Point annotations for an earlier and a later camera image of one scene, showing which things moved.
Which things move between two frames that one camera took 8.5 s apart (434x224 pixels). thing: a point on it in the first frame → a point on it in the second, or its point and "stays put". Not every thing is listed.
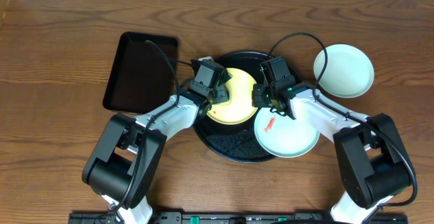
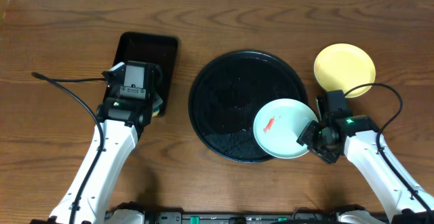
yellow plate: x=240 y=108 → x=343 y=66
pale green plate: x=283 y=136 stays put
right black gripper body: x=262 y=96 → x=314 y=138
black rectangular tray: x=140 y=77 stays put
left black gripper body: x=221 y=93 → x=156 y=103
